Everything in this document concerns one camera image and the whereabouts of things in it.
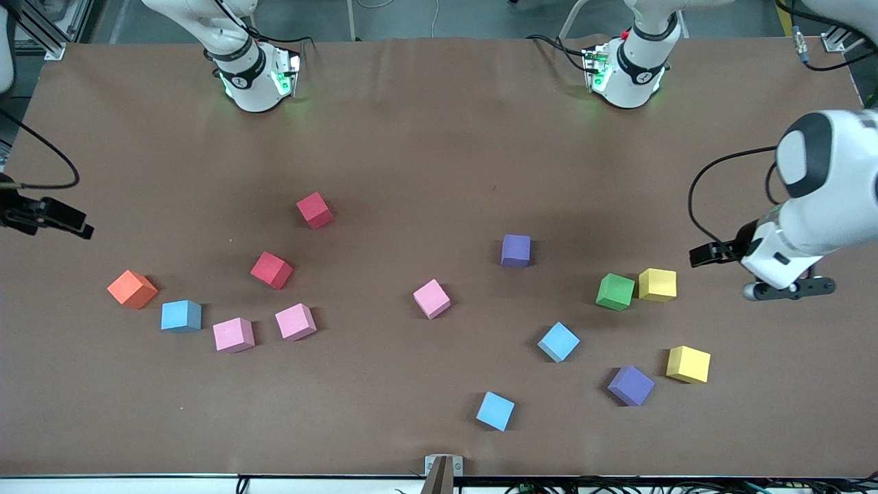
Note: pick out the brown table cover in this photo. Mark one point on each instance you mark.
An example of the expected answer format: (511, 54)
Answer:
(439, 103)

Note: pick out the pink foam block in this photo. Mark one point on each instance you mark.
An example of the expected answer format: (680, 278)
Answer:
(431, 299)
(234, 335)
(295, 322)

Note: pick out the green foam block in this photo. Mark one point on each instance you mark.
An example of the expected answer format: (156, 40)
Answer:
(615, 291)

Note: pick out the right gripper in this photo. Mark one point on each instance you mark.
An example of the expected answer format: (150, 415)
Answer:
(20, 214)

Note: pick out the orange foam block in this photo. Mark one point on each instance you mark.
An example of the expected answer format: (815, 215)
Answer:
(132, 289)

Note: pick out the metal table bracket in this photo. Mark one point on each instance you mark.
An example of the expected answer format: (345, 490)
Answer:
(444, 473)

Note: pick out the blue foam block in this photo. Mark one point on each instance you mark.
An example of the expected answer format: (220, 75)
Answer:
(495, 412)
(181, 316)
(558, 342)

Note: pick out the purple foam block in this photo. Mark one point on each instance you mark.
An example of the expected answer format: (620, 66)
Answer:
(630, 385)
(515, 251)

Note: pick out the red foam block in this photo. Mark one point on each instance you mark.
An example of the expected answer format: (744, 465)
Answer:
(271, 270)
(315, 211)

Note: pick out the aluminium frame profile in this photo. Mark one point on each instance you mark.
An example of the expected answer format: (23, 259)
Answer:
(49, 46)
(840, 40)

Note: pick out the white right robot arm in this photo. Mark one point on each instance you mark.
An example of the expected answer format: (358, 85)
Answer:
(250, 89)

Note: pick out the thin metal pole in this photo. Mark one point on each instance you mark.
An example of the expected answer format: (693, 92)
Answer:
(351, 20)

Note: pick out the yellow foam block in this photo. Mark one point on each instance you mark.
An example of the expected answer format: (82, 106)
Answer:
(688, 364)
(657, 285)

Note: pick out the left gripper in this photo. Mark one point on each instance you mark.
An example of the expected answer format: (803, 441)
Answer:
(732, 251)

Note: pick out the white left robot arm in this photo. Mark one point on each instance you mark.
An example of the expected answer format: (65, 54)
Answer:
(850, 158)

